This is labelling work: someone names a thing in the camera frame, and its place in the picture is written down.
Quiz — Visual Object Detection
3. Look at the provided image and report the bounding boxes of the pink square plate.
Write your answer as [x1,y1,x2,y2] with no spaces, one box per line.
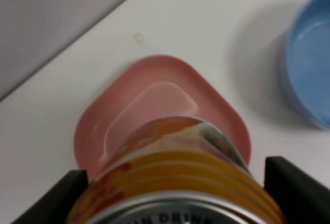
[74,55,251,180]

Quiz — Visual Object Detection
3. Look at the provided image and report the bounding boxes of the blue bowl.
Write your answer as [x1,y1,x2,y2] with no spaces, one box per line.
[279,0,329,130]

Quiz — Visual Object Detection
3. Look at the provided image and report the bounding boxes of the golden drink can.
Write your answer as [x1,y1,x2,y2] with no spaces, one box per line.
[66,116,286,223]

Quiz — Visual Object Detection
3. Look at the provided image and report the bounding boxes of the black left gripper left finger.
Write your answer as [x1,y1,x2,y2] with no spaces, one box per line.
[13,170,89,224]

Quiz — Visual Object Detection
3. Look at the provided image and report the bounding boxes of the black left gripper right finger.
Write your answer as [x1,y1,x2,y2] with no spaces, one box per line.
[264,156,329,223]

